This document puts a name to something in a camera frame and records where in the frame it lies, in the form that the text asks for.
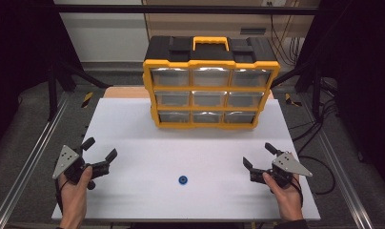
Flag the hand-held gripper cable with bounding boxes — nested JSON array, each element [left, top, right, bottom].
[[292, 176, 305, 208], [54, 177, 70, 215]]

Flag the clear plastic storage drawer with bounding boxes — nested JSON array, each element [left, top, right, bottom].
[[151, 67, 191, 88]]

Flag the grey wall plate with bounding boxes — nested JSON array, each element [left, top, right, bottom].
[[240, 28, 267, 35]]

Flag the yellow black organizer case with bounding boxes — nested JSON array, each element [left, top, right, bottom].
[[142, 35, 281, 130]]

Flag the black wall cables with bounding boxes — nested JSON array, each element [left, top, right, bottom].
[[270, 13, 306, 66]]

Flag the dark curtain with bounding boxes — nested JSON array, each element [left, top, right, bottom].
[[0, 0, 84, 154], [303, 0, 385, 192]]

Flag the yellow black striped tape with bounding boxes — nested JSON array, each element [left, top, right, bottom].
[[81, 92, 94, 109], [284, 93, 303, 108]]

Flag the grid of clear drawers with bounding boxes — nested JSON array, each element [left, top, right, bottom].
[[154, 67, 273, 124]]

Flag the black metal stand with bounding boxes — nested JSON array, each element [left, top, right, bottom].
[[47, 60, 112, 122], [270, 60, 325, 120]]

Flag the black overhead bar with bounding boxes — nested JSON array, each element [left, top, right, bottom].
[[53, 4, 322, 16]]

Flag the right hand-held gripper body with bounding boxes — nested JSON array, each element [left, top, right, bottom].
[[249, 151, 314, 189]]

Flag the right hand-held gripper cable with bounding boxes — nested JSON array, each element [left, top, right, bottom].
[[292, 176, 305, 208]]

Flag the aluminium floor rail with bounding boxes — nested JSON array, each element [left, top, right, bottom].
[[0, 92, 72, 229], [299, 94, 375, 229]]

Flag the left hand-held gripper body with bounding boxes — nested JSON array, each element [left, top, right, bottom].
[[51, 145, 111, 191]]

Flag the left hand-held gripper cable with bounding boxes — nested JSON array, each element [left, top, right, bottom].
[[54, 177, 70, 215]]

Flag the person's left hand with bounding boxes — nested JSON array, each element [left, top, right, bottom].
[[57, 165, 93, 223]]

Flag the black floor cables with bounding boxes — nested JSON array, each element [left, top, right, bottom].
[[289, 98, 337, 196]]

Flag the person's right hand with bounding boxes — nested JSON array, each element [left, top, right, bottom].
[[262, 171, 304, 222]]

